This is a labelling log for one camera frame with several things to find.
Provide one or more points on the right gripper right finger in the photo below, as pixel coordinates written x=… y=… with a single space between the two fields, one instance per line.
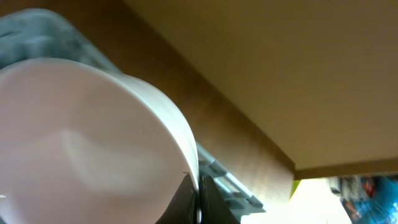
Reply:
x=214 y=210

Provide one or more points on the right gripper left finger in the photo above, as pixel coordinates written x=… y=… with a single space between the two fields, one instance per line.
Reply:
x=182 y=208

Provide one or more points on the pink-white bowl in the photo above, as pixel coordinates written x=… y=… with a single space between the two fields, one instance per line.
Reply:
x=81 y=145

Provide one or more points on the grey dishwasher rack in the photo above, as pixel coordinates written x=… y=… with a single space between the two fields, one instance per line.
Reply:
x=40 y=33

